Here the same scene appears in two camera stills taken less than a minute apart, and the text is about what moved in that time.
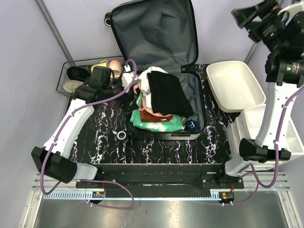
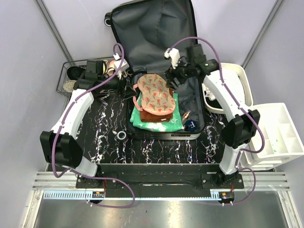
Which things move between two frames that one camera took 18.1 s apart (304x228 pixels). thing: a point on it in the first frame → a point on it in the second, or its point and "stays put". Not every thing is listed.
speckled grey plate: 70,86 stays put
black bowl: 77,73 stays put
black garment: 168,96 → 214,103
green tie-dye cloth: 175,124 stays put
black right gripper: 268,11 → 170,74
